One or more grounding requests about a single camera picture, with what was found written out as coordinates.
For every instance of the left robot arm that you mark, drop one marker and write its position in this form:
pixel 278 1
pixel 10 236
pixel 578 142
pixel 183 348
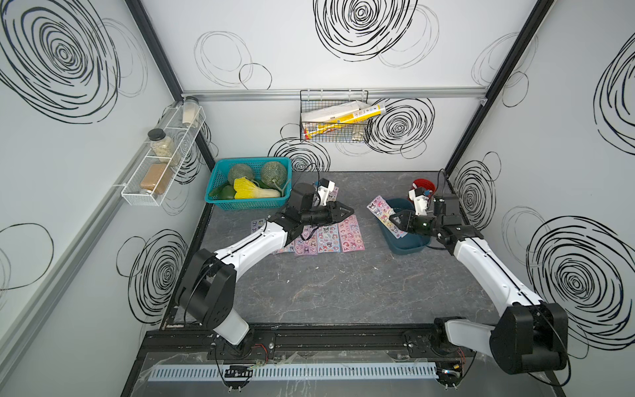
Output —
pixel 207 290

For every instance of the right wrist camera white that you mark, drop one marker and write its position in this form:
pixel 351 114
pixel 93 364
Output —
pixel 420 198

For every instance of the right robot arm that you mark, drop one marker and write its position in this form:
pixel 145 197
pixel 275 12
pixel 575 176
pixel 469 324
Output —
pixel 531 334

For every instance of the red cup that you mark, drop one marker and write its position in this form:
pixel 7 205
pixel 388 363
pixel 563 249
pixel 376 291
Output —
pixel 424 184

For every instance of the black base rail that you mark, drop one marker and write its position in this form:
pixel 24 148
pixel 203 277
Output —
pixel 271 341

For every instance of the left green melon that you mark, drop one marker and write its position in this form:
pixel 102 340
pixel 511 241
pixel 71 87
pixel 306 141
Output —
pixel 239 171

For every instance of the yellow foil box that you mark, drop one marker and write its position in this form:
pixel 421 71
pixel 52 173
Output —
pixel 312 130

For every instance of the black wire wall basket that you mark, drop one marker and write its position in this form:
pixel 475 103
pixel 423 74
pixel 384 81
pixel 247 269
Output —
pixel 319 99

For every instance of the white paper package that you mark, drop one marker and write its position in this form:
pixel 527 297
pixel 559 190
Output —
pixel 330 114

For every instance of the white slotted cable duct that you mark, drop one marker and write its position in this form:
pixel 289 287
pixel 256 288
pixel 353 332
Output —
pixel 321 371

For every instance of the clear lid jar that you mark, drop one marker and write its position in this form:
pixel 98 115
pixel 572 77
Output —
pixel 190 109

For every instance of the purple Kuromi sticker sheet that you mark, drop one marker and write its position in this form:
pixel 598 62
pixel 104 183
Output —
pixel 258 225

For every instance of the teal plastic basket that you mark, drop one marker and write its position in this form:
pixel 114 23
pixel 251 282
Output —
pixel 219 177

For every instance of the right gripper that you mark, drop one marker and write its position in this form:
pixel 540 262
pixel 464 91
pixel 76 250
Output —
pixel 405 221

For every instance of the green melon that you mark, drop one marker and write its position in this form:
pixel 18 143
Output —
pixel 274 174
pixel 239 171

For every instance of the black lid spice jar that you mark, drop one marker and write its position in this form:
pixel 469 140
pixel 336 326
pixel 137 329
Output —
pixel 161 144

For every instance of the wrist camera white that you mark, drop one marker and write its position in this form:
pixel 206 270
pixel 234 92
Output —
pixel 420 198
pixel 324 186

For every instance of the pink My Melody sticker sheet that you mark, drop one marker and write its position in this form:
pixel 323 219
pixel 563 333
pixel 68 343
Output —
pixel 350 236

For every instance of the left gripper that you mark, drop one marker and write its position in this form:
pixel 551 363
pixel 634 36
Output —
pixel 342 208

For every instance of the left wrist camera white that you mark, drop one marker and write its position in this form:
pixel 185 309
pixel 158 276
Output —
pixel 324 186

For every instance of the white wire wall shelf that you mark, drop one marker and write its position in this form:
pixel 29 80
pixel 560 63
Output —
pixel 185 165

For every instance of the green toy cucumber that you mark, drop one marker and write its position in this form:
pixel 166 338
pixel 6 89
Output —
pixel 224 192

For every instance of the right green melon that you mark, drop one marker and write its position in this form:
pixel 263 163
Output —
pixel 274 174

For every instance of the yellow pink sticker sheet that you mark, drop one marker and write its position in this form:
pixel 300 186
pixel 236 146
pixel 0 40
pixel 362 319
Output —
pixel 332 196

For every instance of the blue glitter sticker sheet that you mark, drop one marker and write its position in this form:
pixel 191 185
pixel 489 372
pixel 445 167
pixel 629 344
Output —
pixel 306 244

